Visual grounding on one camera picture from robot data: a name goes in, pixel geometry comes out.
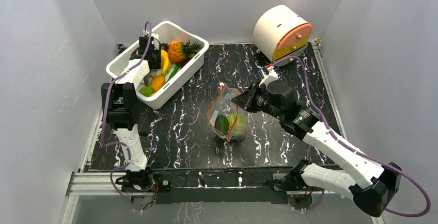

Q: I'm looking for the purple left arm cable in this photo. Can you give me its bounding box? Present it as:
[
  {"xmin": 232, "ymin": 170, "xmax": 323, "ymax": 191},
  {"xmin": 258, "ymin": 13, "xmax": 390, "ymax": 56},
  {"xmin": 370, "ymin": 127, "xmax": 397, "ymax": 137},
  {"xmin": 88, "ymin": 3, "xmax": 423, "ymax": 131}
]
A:
[{"xmin": 100, "ymin": 21, "xmax": 153, "ymax": 213}]

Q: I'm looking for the grey toy fish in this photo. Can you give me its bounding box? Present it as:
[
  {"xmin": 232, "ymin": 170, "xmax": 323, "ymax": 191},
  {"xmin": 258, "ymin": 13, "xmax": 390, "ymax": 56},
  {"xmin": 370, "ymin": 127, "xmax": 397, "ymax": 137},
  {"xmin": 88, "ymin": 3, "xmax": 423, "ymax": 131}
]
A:
[{"xmin": 143, "ymin": 69, "xmax": 161, "ymax": 86}]

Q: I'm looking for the clear zip bag orange zipper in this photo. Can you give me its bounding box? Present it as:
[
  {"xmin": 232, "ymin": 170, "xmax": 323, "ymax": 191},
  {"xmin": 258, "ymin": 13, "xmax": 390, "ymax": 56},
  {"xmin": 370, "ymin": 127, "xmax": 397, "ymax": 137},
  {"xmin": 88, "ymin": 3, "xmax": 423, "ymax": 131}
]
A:
[{"xmin": 208, "ymin": 82, "xmax": 248, "ymax": 142}]

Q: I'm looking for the light green toy cabbage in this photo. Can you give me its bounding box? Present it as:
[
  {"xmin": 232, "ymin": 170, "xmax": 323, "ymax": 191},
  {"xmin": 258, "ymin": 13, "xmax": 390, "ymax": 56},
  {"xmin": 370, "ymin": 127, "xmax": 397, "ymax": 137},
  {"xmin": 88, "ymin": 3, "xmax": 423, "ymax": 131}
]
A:
[{"xmin": 227, "ymin": 113, "xmax": 247, "ymax": 137}]

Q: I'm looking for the orange toy orange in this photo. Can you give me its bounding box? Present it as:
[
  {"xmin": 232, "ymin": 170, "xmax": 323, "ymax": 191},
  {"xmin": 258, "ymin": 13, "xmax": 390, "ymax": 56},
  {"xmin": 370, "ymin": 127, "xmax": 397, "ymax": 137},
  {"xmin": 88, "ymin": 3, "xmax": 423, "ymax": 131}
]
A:
[{"xmin": 149, "ymin": 75, "xmax": 166, "ymax": 92}]

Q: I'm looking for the yellow toy banana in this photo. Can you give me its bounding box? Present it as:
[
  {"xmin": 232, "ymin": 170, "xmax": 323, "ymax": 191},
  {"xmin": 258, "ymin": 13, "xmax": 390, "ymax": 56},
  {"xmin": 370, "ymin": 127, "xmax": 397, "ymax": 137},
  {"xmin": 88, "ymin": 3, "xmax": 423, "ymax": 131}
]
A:
[{"xmin": 161, "ymin": 50, "xmax": 171, "ymax": 76}]

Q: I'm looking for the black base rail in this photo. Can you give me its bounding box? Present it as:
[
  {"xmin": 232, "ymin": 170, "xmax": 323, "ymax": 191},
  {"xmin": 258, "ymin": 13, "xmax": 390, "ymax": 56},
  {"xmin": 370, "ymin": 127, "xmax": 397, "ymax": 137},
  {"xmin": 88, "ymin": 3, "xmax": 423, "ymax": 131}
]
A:
[{"xmin": 67, "ymin": 166, "xmax": 343, "ymax": 213}]

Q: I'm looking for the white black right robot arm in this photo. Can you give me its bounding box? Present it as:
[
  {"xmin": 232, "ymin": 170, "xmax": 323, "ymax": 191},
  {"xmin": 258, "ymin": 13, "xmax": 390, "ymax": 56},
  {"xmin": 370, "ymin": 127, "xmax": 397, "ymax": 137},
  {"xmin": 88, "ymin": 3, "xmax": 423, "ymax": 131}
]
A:
[{"xmin": 232, "ymin": 80, "xmax": 400, "ymax": 217}]

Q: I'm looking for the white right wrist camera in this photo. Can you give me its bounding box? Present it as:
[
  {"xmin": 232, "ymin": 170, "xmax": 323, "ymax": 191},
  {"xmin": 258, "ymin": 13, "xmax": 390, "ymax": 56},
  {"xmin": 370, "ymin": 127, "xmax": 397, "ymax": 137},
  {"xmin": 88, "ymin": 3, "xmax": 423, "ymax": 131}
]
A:
[{"xmin": 259, "ymin": 64, "xmax": 278, "ymax": 86}]

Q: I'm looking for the bright green toy lime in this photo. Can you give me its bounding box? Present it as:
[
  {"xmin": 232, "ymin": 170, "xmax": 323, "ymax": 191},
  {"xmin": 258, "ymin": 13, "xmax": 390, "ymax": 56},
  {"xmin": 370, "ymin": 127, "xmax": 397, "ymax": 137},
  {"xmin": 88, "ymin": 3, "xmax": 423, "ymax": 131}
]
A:
[{"xmin": 138, "ymin": 86, "xmax": 154, "ymax": 97}]

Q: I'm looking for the white plastic bin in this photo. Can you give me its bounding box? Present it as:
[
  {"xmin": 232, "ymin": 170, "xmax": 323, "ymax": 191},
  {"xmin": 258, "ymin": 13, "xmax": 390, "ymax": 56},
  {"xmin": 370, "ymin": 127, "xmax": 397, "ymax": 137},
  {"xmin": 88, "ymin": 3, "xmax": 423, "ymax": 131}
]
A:
[{"xmin": 106, "ymin": 21, "xmax": 209, "ymax": 109}]

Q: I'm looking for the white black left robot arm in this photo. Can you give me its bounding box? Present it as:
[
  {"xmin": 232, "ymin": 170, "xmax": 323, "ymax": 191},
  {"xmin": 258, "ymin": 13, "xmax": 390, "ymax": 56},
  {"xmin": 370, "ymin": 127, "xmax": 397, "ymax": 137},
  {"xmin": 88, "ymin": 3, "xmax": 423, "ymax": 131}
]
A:
[{"xmin": 99, "ymin": 38, "xmax": 155, "ymax": 192}]

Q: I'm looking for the green toy chili pepper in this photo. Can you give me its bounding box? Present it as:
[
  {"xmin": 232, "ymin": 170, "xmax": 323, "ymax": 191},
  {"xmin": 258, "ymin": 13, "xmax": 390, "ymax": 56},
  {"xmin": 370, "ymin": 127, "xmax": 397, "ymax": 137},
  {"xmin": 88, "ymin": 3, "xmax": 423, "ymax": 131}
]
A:
[{"xmin": 167, "ymin": 63, "xmax": 181, "ymax": 81}]

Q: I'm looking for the dark green toy avocado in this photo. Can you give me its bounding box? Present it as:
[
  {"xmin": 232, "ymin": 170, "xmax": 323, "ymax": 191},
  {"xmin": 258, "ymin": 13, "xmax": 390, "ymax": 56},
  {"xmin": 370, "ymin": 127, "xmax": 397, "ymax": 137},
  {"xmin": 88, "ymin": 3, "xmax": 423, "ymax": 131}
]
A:
[{"xmin": 214, "ymin": 115, "xmax": 229, "ymax": 135}]

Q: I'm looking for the orange toy pineapple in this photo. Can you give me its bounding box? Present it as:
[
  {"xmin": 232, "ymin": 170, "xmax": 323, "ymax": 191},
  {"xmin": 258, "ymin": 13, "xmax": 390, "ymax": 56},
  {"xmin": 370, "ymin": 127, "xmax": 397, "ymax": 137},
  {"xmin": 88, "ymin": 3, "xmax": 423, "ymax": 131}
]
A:
[{"xmin": 167, "ymin": 40, "xmax": 202, "ymax": 63}]

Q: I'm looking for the cream round drum orange face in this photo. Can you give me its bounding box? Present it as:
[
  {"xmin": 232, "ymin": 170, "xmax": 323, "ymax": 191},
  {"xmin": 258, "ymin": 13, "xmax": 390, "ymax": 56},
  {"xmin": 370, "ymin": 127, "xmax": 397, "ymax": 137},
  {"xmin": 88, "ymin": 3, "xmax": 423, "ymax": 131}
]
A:
[{"xmin": 253, "ymin": 5, "xmax": 314, "ymax": 67}]

